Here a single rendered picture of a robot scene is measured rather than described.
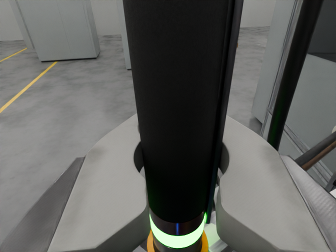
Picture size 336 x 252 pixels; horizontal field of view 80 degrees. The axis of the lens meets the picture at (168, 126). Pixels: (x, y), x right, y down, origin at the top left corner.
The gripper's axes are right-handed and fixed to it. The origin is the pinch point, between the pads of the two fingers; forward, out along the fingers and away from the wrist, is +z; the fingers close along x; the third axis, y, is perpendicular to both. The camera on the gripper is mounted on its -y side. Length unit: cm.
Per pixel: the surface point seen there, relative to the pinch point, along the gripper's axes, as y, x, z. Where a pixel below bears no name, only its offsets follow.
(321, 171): 67, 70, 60
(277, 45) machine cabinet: 50, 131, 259
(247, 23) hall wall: 142, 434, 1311
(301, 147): 67, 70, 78
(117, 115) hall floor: 166, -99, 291
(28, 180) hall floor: 166, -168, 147
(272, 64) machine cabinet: 74, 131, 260
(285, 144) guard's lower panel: 76, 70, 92
